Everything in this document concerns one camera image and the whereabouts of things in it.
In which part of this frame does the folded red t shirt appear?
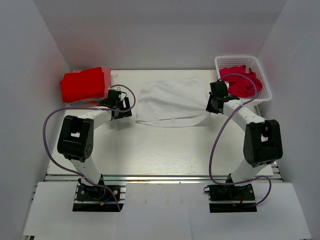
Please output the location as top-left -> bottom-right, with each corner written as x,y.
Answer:
59,67 -> 111,104

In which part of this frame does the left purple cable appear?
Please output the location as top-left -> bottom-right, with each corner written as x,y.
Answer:
42,84 -> 137,212

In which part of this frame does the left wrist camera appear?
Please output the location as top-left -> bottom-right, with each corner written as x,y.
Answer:
112,86 -> 122,92

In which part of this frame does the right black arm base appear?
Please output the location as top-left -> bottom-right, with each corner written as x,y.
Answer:
203,180 -> 256,204

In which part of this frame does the white t shirt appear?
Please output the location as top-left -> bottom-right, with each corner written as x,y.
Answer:
135,77 -> 210,128

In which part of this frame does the white plastic basket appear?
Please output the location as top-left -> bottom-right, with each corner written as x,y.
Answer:
214,55 -> 272,107

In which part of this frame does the purple cable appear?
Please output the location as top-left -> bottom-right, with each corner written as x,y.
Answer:
208,74 -> 272,207
42,84 -> 137,212

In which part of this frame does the crumpled magenta t shirt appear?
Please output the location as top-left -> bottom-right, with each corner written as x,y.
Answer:
219,65 -> 263,98

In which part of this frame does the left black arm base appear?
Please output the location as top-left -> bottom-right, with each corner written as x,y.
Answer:
75,175 -> 121,202

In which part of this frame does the folded blue t shirt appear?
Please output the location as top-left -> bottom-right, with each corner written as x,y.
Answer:
70,99 -> 103,106

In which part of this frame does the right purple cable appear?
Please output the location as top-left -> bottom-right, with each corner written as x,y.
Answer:
208,74 -> 272,207

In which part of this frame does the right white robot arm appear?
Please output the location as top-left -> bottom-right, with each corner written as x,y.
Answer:
206,80 -> 283,200

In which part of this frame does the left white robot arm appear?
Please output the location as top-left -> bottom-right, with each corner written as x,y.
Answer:
57,85 -> 132,200

